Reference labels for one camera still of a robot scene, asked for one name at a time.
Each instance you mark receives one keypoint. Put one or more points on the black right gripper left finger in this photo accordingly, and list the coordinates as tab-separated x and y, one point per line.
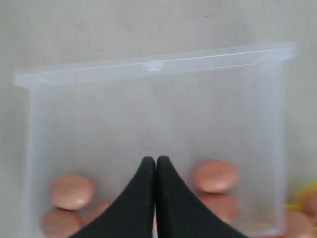
131	214

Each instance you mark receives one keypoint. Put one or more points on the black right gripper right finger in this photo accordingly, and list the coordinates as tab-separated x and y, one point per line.
179	213

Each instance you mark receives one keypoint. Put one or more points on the brown egg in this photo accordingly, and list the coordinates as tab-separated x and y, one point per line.
97	211
222	205
60	223
298	226
310	205
216	176
71	191

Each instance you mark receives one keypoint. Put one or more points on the clear plastic storage box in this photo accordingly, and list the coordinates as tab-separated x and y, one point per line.
100	119

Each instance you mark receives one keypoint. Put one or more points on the yellow plastic egg tray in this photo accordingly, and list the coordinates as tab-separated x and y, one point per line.
299	200

